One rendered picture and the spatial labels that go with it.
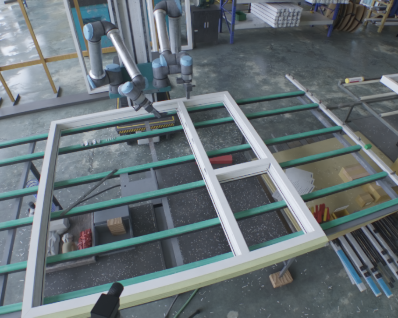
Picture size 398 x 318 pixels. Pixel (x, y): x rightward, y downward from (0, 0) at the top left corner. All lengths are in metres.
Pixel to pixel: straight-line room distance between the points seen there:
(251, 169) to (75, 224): 1.25
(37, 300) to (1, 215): 1.83
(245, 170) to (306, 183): 0.59
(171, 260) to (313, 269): 1.28
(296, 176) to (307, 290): 0.93
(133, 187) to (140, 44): 1.68
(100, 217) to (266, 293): 1.39
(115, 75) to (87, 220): 1.48
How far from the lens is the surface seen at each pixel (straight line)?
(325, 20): 7.08
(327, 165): 2.28
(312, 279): 2.42
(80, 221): 1.94
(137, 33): 2.84
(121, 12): 2.79
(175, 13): 2.53
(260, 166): 1.69
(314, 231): 1.47
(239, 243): 1.33
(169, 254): 1.71
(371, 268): 2.24
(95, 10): 5.54
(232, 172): 1.61
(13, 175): 3.52
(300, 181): 2.06
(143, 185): 1.65
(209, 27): 5.67
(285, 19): 6.04
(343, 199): 2.10
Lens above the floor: 2.12
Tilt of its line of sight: 46 degrees down
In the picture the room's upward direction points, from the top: straight up
